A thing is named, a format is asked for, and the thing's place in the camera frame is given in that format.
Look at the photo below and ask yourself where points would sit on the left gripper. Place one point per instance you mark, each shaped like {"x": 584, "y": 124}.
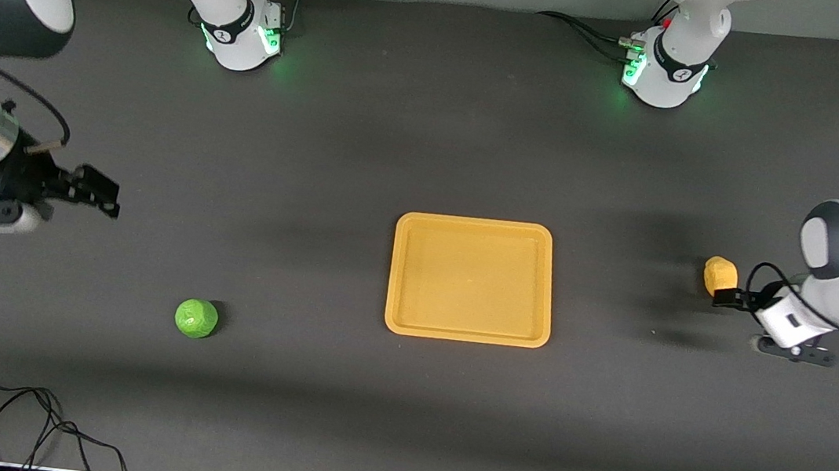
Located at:
{"x": 750, "y": 299}

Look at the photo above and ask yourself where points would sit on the orange plastic tray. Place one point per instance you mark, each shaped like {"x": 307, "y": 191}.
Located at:
{"x": 471, "y": 279}

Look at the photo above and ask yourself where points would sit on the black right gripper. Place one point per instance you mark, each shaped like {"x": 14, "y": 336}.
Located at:
{"x": 29, "y": 174}

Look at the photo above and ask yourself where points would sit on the green toy apple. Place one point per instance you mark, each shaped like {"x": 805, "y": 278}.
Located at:
{"x": 196, "y": 318}

